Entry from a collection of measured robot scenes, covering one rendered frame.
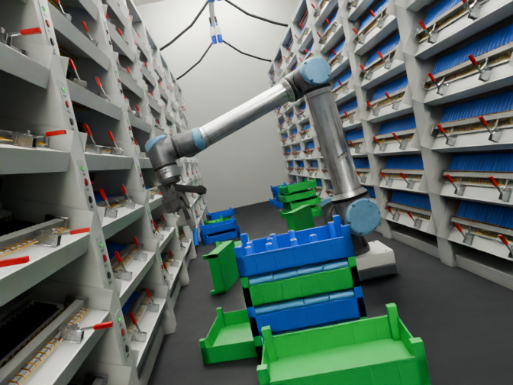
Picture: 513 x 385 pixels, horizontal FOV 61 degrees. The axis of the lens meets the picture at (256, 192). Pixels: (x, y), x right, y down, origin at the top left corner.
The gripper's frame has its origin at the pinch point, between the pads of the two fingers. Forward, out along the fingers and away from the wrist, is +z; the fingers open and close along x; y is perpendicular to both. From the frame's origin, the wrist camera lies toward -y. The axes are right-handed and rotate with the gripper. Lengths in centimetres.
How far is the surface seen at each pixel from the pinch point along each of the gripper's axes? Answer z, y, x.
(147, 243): -1.4, 20.9, -6.9
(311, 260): 21, -35, 50
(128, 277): 7.9, 16.6, 35.2
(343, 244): 20, -44, 51
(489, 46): -17, -111, 26
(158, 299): 20.5, 25.0, -7.8
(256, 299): 25, -18, 49
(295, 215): 12, -40, -138
